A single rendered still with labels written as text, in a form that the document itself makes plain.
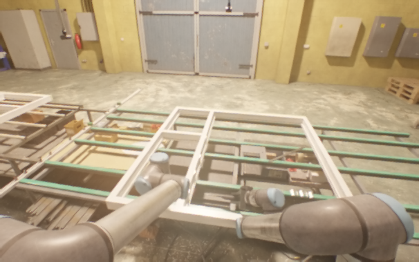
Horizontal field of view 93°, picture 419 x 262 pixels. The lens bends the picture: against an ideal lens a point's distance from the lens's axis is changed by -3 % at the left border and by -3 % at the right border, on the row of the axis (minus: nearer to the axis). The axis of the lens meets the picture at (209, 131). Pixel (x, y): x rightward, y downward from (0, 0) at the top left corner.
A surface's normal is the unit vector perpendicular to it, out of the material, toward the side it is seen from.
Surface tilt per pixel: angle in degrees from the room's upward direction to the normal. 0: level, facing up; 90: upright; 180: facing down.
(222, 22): 90
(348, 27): 90
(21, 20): 90
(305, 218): 43
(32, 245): 14
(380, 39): 90
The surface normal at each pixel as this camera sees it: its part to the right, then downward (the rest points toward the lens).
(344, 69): -0.15, 0.48
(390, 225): 0.12, -0.24
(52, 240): 0.30, -0.90
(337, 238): -0.37, -0.01
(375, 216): 0.08, -0.56
